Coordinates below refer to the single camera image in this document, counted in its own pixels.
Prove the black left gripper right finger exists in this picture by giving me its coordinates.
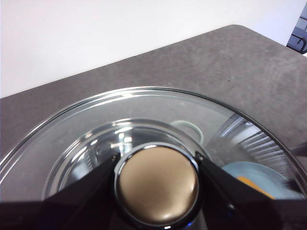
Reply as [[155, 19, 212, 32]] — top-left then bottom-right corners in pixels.
[[194, 150, 307, 230]]

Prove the blue round plate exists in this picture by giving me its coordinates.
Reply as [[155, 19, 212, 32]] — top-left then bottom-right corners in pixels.
[[222, 161, 303, 200]]

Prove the yellow corn cob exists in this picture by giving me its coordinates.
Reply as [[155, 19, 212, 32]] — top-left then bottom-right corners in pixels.
[[236, 176, 274, 199]]

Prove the glass lid with green knob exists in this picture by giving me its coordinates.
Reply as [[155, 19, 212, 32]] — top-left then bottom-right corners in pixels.
[[0, 86, 307, 230]]

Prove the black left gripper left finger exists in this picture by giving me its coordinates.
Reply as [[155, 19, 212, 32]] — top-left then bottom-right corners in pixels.
[[0, 152, 137, 230]]

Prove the dark background equipment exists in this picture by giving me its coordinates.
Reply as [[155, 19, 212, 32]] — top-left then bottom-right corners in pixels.
[[286, 11, 307, 52]]

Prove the pale green electric steamer pot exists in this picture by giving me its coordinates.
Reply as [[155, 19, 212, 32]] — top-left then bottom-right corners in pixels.
[[43, 118, 205, 201]]

